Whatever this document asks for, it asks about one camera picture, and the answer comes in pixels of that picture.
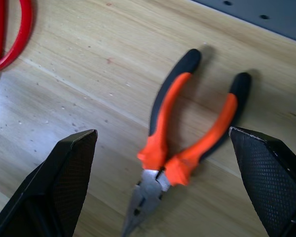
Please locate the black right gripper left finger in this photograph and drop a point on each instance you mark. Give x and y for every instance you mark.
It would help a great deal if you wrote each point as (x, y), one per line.
(61, 182)

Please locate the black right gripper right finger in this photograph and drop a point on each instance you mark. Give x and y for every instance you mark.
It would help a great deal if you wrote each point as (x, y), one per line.
(269, 177)

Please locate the grey metal pegboard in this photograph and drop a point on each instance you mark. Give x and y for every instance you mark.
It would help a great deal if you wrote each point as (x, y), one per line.
(269, 17)

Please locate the orange and black needle-nose pliers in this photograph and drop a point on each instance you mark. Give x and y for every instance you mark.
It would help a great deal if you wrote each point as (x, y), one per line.
(160, 143)

